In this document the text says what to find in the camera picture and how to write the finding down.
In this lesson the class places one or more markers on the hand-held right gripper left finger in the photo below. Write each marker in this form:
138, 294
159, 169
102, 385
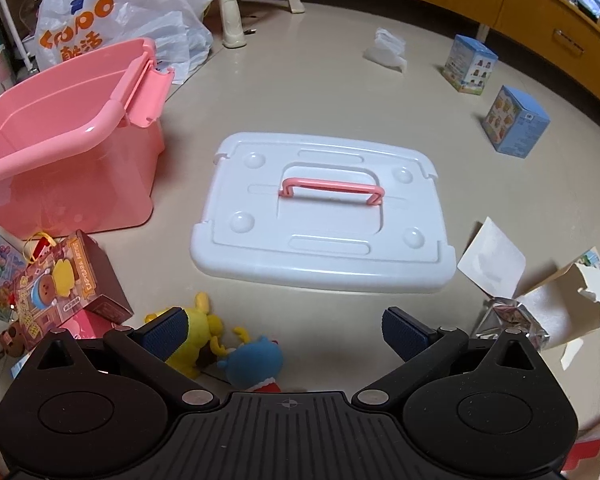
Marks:
164, 334

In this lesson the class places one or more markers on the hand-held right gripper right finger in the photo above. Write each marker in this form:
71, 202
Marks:
405, 334

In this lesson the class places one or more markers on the blue plush toy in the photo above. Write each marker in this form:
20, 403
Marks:
252, 362

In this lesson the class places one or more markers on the pink plastic storage box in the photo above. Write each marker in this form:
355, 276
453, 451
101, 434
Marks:
55, 170

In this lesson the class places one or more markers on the yellow plush toy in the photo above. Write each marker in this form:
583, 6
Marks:
200, 330

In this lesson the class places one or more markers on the pink plastic toy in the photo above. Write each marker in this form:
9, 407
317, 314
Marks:
87, 322

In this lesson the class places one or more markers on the silver foil wrapper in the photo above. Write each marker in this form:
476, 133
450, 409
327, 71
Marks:
500, 317

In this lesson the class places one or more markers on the white paper packet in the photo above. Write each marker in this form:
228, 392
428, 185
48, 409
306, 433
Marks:
490, 257

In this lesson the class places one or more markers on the red printed toy box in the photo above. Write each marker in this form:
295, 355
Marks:
55, 285

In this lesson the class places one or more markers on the torn open cardboard box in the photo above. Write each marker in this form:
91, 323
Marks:
560, 305

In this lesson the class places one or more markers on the red cardboard box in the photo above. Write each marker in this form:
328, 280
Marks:
597, 452

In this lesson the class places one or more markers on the blue printed toy box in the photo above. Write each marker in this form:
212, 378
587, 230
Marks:
515, 120
467, 62

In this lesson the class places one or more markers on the crumpled white tissue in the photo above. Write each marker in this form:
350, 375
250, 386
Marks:
386, 50

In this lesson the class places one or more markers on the white printed plastic bag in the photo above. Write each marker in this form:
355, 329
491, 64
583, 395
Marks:
145, 15

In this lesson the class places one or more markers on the wooden cabinet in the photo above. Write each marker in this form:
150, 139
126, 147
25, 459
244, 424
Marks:
530, 5

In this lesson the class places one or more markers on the white trolley cart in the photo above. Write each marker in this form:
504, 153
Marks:
10, 10

